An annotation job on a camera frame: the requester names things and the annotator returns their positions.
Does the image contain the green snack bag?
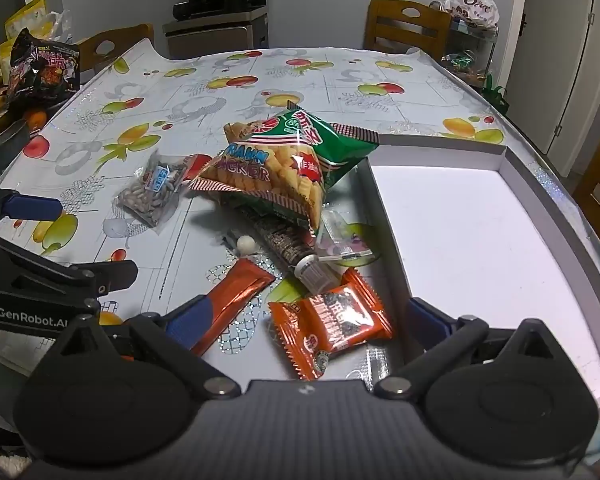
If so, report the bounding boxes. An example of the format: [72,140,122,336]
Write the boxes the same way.
[442,50,476,71]

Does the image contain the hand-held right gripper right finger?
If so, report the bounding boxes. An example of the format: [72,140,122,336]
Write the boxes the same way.
[374,296,588,402]

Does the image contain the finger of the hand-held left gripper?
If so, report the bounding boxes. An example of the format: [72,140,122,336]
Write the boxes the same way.
[0,232,139,307]
[0,177,64,226]

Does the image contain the yellow bag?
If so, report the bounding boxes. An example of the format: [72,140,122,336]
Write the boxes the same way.
[0,0,48,61]

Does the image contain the brown tube with white cap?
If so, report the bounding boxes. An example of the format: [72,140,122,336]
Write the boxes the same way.
[236,206,342,292]

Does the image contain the metal rack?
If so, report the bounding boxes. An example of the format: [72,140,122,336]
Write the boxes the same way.
[442,15,499,92]

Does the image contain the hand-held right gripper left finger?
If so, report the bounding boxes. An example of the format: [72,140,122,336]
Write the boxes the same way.
[35,294,242,402]

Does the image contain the white plastic bag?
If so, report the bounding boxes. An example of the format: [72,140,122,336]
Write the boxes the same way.
[442,0,501,31]

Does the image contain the silver cabinet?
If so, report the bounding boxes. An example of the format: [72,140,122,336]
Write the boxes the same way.
[162,7,270,61]

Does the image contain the white door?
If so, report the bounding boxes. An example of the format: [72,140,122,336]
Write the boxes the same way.
[526,0,600,178]

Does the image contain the orange foil stick packet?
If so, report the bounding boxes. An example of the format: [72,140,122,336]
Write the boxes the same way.
[187,257,277,357]

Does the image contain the clear plastic bag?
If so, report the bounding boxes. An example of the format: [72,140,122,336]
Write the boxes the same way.
[45,10,74,43]

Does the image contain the small clear plastic packet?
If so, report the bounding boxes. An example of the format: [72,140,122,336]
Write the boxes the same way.
[314,209,382,267]

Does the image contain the clear sunflower seed packet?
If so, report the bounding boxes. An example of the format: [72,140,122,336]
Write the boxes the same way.
[112,152,191,233]

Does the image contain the orange snack packet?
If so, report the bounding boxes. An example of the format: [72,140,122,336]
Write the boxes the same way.
[267,285,396,382]
[339,267,387,311]

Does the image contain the grey cardboard box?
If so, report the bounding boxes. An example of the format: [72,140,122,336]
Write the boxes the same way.
[357,134,600,411]

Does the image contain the black noodle packet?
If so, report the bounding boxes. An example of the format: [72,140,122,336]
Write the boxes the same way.
[7,27,81,104]

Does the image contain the fruit-print tablecloth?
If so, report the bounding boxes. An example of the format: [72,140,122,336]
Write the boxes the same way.
[0,46,600,411]

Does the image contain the round metal tin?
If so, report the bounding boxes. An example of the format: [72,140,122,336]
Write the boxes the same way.
[0,120,32,161]

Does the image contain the green prawn cracker bag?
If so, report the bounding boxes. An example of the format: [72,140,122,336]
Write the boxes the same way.
[187,108,381,236]

